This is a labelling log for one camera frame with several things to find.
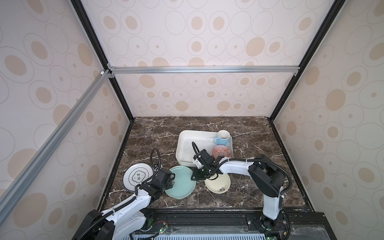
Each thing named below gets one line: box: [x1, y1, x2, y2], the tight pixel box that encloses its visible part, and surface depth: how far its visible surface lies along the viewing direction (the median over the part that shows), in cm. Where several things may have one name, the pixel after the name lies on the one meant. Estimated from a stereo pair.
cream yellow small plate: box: [204, 173, 231, 194], surface depth 86 cm
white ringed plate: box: [122, 163, 155, 192], surface depth 91 cm
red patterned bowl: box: [212, 144, 232, 159], surface depth 96 cm
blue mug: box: [213, 130, 231, 146], surface depth 99 cm
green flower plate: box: [164, 165, 197, 199], surface depth 88 cm
